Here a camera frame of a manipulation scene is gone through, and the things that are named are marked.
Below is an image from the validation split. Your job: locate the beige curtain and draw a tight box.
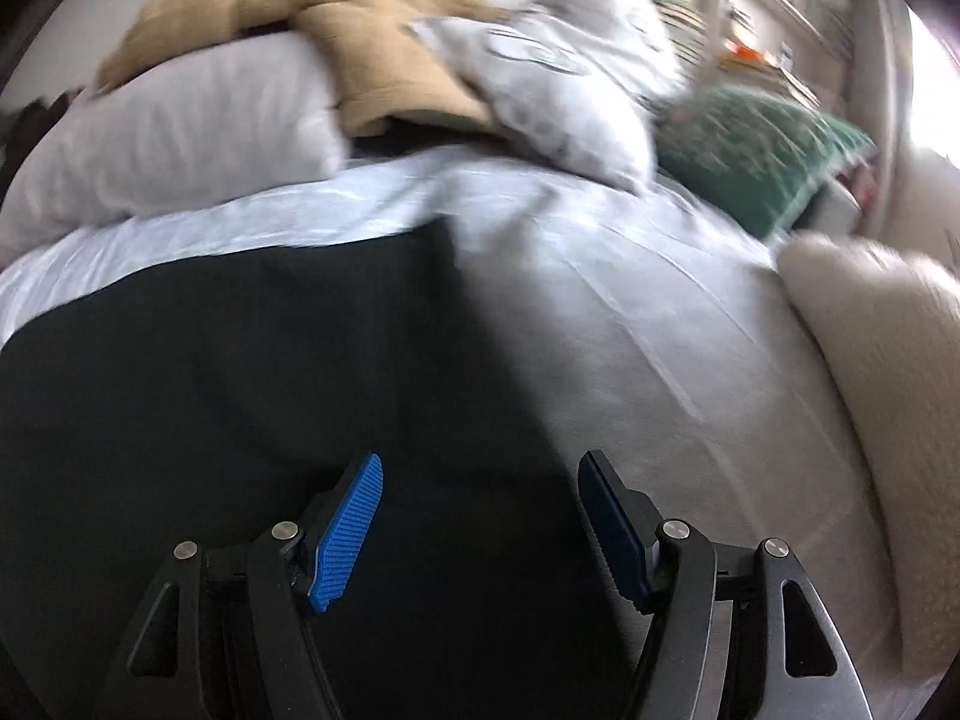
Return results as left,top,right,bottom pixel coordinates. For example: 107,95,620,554
847,0,960,260

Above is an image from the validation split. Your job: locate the beige fleece blanket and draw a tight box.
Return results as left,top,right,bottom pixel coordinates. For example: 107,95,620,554
776,231,960,682

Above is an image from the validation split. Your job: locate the pink bedside box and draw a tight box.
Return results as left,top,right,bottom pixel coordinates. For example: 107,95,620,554
829,154,880,205

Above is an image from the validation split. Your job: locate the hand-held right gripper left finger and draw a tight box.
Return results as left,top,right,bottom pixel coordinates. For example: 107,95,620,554
94,452,386,720

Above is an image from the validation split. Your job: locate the black padded coat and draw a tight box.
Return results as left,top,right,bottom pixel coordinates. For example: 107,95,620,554
0,221,595,720

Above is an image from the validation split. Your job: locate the stack of magazines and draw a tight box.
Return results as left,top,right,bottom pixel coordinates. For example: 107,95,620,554
646,0,712,40

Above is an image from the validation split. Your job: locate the white pillow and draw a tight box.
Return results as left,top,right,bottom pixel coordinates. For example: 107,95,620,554
0,34,355,250

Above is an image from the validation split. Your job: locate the bookshelf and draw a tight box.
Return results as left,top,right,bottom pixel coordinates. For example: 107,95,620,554
705,0,867,115

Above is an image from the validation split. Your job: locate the grey patterned pillow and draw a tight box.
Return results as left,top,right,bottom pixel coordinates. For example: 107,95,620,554
409,0,692,197

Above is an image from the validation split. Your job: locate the tan fleece blanket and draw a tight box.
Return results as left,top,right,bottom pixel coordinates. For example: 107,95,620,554
97,0,527,142

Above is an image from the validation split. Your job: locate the dark brown cloth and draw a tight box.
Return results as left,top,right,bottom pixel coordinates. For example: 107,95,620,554
0,86,85,160

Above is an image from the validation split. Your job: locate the grey checked bed cover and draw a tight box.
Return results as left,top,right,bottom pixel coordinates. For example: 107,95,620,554
457,240,905,720

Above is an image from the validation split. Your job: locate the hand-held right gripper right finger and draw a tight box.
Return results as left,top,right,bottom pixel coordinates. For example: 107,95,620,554
577,450,875,720

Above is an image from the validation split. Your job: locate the green coral print cushion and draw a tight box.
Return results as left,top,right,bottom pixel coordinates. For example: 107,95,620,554
656,84,877,242

